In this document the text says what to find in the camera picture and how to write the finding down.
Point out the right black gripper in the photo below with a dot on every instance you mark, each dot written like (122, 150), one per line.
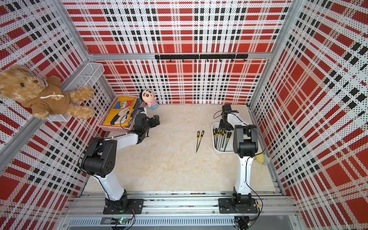
(222, 125)

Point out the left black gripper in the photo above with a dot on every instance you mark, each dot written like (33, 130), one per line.
(151, 120)

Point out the black yellow file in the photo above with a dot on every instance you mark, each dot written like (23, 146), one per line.
(228, 137)
(201, 136)
(223, 136)
(197, 142)
(218, 134)
(215, 137)
(220, 140)

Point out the white plastic storage box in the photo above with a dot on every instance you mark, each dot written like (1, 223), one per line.
(229, 149)

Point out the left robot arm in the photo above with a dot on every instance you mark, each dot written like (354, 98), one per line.
(100, 156)

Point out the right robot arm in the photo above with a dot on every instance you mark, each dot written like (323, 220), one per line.
(245, 146)

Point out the cartoon boy plush doll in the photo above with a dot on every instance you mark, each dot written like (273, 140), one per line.
(149, 98)

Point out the yellow printed folded cloth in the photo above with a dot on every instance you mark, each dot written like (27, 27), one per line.
(121, 112)

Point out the pink perforated basket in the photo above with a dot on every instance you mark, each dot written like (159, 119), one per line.
(139, 104)

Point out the yellow plush ball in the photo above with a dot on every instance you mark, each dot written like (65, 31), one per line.
(263, 159)

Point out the small green circuit board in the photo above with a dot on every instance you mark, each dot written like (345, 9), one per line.
(120, 221)

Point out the brown teddy bear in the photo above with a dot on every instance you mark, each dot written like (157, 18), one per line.
(44, 97)

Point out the black wall hook rail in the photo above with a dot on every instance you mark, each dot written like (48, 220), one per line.
(201, 56)

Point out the white wire wall basket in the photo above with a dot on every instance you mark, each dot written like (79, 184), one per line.
(86, 75)

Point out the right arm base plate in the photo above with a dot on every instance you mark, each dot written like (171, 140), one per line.
(228, 206)

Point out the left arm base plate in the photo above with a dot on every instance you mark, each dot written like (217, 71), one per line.
(124, 206)

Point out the aluminium front rail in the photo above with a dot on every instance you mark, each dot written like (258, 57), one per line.
(179, 204)

